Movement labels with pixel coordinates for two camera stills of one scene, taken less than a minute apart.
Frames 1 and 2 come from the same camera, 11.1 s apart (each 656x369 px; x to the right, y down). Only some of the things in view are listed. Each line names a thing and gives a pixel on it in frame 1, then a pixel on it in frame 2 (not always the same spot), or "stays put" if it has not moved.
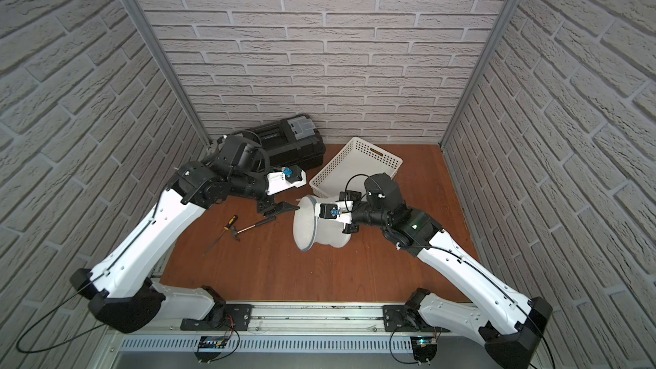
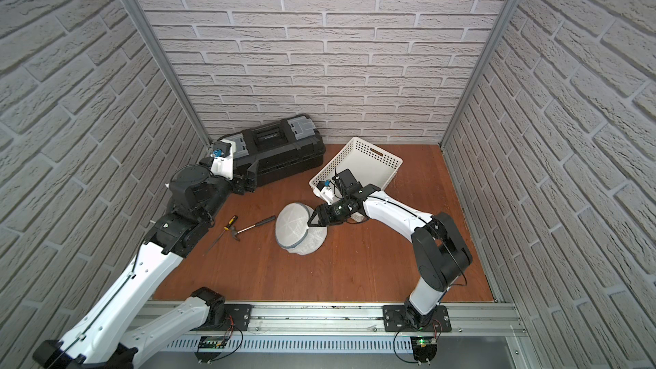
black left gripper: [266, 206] to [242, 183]
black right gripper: [349, 229] to [325, 216]
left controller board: [209, 348] stays put
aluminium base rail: [295, 336] stays put
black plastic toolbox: [294, 141] stays put
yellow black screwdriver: [231, 224] stays put
